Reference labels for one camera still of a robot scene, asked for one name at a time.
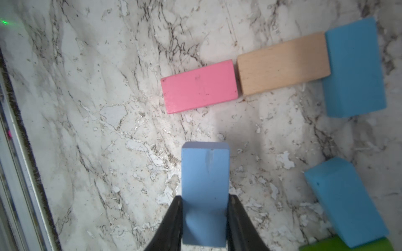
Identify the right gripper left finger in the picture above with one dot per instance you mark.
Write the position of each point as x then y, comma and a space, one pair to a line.
168, 236

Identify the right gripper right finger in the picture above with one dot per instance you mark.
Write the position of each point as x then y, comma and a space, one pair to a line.
242, 235

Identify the light blue block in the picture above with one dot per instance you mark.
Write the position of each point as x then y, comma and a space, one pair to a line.
205, 193
355, 85

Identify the pink block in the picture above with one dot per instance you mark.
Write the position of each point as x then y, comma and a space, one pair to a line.
198, 88

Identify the natural wood block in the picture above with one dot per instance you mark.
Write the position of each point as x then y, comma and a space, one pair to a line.
292, 62

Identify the dark green block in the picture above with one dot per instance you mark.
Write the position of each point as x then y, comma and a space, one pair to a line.
336, 244

